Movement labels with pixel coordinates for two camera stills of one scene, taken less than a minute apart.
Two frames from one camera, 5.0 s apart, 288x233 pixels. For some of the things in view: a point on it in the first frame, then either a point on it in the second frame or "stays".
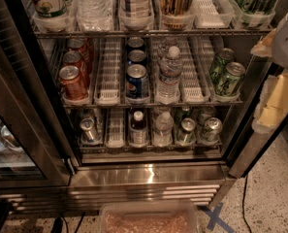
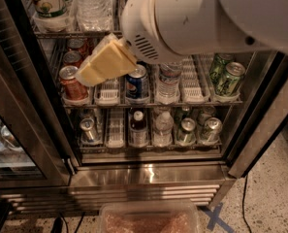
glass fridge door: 25,142 stays
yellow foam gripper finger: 265,48 → 112,56
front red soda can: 73,87 stays
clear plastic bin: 148,216 stays
